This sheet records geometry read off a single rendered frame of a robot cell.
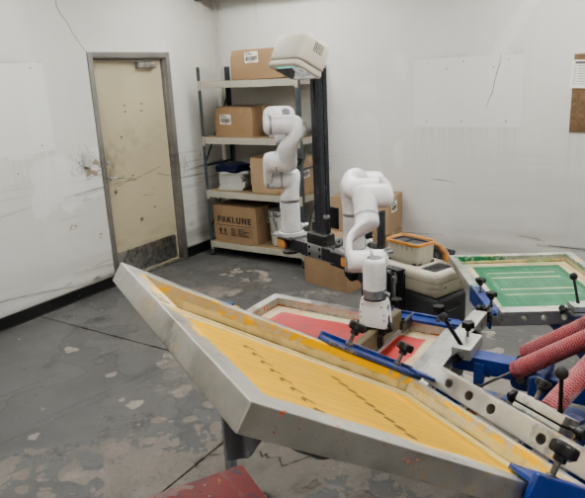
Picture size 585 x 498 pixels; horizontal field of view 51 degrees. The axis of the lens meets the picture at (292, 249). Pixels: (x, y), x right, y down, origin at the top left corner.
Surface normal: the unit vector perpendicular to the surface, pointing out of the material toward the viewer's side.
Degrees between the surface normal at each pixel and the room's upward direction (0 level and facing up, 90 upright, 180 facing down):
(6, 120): 90
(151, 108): 90
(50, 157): 90
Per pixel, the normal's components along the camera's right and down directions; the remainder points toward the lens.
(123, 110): 0.84, 0.11
